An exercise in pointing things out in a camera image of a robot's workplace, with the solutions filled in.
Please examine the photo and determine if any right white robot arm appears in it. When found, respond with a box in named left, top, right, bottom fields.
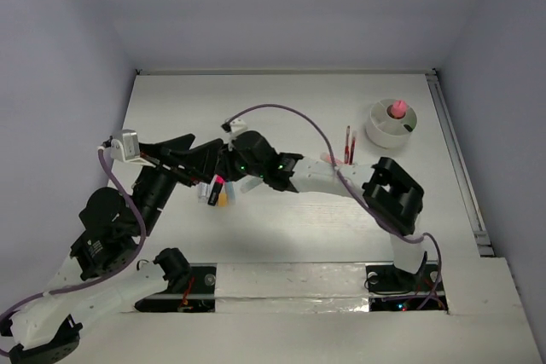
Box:
left=189, top=130, right=427, bottom=289

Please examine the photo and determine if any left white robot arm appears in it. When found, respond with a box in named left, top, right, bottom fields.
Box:
left=1, top=130, right=224, bottom=363

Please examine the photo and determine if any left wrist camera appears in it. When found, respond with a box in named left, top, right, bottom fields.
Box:
left=102, top=129, right=148, bottom=166

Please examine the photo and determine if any orange capped highlighter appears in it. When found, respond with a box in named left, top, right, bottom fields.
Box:
left=217, top=192, right=229, bottom=207

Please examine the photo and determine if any clear blue capped pen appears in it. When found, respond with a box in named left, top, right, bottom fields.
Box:
left=198, top=182, right=212, bottom=204

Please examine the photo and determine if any white round pen holder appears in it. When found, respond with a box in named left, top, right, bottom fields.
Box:
left=365, top=99, right=418, bottom=149

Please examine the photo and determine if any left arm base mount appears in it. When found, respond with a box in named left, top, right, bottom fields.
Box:
left=135, top=264, right=217, bottom=313

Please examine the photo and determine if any black pink highlighter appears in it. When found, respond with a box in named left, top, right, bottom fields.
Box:
left=207, top=176, right=224, bottom=206

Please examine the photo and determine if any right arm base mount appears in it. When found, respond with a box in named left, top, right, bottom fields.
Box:
left=364, top=263, right=448, bottom=312

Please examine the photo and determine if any green pastel highlighter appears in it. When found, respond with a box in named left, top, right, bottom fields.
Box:
left=240, top=177, right=263, bottom=194

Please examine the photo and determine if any red gel pen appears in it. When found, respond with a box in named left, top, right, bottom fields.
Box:
left=344, top=125, right=351, bottom=165
left=349, top=131, right=357, bottom=165

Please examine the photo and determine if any orange pastel highlighter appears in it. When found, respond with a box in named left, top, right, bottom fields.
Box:
left=320, top=153, right=343, bottom=165

